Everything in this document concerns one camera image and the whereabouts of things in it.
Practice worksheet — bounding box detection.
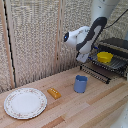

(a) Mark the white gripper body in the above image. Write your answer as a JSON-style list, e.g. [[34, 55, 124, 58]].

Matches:
[[75, 49, 93, 64]]

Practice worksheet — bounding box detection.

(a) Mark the yellow bowl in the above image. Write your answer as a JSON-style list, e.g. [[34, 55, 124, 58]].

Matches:
[[96, 51, 114, 65]]

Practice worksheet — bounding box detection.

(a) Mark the white floral rim plate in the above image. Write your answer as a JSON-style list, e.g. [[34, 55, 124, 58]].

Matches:
[[3, 87, 48, 120]]

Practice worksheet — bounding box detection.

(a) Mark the blue cup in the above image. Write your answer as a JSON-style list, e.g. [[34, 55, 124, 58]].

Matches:
[[73, 74, 89, 94]]

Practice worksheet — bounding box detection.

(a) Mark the ridged metal drainer tray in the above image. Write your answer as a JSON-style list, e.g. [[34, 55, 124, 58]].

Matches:
[[88, 49, 128, 72]]

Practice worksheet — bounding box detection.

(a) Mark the orange rectangular block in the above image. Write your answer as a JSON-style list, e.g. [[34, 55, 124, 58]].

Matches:
[[46, 87, 62, 100]]

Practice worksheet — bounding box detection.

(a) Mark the thin wooden post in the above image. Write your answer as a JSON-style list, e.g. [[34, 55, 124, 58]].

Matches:
[[54, 0, 67, 73]]

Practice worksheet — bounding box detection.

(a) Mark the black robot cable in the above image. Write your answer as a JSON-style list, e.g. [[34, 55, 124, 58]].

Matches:
[[112, 9, 128, 30]]

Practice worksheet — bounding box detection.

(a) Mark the thick wooden post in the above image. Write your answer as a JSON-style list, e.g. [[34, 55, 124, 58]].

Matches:
[[0, 0, 17, 90]]

